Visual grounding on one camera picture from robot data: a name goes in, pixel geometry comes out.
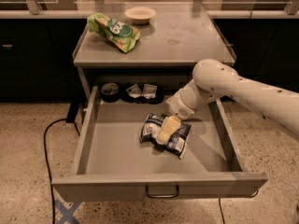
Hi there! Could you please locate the black cable right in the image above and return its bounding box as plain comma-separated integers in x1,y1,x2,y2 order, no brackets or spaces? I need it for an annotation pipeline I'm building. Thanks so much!
218,197,226,224

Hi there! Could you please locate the black power cable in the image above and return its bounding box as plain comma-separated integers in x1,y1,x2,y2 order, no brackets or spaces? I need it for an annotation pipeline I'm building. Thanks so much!
43,118,81,224

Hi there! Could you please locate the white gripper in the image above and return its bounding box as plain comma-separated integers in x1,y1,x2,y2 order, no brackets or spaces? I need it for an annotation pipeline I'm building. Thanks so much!
156,92,195,145

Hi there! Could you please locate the black drawer handle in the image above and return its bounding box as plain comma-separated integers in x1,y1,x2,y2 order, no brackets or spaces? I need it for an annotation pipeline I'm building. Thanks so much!
145,186,179,199

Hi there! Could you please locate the grey open top drawer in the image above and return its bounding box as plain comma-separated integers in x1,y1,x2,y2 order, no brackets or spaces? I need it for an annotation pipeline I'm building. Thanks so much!
52,91,267,202

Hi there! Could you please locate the blue tape cross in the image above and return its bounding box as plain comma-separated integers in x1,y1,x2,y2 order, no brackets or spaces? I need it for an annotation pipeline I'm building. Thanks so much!
54,200,80,224

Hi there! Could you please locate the black tape roll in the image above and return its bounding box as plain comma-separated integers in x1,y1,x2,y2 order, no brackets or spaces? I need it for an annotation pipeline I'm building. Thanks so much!
100,82,120,103

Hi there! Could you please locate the green chip bag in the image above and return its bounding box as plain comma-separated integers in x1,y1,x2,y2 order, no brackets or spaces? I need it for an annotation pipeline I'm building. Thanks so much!
87,13,141,53

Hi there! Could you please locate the blue chip bag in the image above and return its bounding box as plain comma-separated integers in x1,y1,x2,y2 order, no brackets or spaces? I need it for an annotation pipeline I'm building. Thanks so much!
139,113,192,159

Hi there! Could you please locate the black tray with packets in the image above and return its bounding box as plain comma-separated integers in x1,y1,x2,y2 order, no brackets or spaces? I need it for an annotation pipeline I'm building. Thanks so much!
120,83,164,105

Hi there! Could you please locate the grey metal cabinet counter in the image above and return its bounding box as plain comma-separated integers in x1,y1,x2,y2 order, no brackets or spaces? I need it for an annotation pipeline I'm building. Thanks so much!
73,2,236,95

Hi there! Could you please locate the beige paper bowl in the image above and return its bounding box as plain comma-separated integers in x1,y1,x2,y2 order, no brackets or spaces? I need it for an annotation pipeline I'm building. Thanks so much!
125,7,156,25

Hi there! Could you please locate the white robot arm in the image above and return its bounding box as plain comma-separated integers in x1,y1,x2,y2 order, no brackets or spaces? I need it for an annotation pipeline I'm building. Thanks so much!
165,59,299,140

